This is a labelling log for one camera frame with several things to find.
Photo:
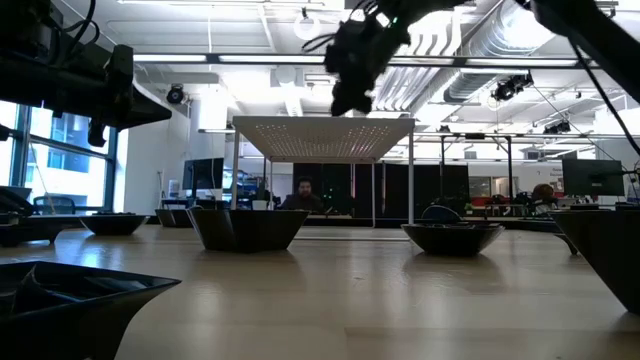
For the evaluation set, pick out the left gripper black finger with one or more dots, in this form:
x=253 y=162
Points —
x=145 y=117
x=142 y=100

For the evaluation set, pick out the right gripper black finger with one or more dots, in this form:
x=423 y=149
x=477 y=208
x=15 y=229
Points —
x=339 y=100
x=360 y=97

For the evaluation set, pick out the black round mini plate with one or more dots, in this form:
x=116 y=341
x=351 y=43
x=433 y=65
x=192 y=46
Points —
x=114 y=226
x=170 y=218

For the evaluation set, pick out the black small square plate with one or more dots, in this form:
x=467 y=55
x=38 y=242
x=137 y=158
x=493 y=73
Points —
x=25 y=235
x=75 y=325

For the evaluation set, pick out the black leaf-shaped plate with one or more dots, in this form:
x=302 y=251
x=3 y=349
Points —
x=452 y=242

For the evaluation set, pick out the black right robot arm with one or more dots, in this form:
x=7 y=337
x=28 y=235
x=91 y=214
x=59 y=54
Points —
x=600 y=35

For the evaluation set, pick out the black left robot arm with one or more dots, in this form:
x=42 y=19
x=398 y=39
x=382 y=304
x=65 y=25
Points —
x=30 y=75

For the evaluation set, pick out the white perforated metal shelf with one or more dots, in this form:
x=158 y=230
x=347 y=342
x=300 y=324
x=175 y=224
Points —
x=325 y=137

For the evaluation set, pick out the large office window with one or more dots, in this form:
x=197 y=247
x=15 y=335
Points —
x=75 y=165

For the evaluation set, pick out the black computer monitor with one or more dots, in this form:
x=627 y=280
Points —
x=592 y=177
x=202 y=172

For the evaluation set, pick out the black room partition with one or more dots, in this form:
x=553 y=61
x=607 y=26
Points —
x=390 y=190

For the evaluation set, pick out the dark mesh office chair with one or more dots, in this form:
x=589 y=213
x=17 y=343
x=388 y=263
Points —
x=55 y=200

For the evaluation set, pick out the thin black rig stand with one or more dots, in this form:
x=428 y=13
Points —
x=442 y=160

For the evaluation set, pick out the person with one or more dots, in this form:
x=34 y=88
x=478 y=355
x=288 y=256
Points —
x=543 y=192
x=302 y=200

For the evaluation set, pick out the small black ceiling device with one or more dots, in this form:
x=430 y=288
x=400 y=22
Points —
x=557 y=128

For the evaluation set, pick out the round black wall device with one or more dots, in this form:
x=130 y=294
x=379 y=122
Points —
x=175 y=95

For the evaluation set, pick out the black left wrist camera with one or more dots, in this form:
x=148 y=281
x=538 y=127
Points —
x=118 y=65

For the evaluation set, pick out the overhead frame beam with lights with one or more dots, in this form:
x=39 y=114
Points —
x=212 y=58

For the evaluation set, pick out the black aluminium table frame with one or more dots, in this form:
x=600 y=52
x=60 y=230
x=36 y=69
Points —
x=350 y=221

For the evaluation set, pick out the silver spiral air duct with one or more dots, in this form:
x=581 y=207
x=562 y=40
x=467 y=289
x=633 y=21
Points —
x=500 y=45

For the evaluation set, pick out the black ceiling camera cluster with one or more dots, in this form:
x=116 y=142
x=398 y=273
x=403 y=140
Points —
x=510 y=87

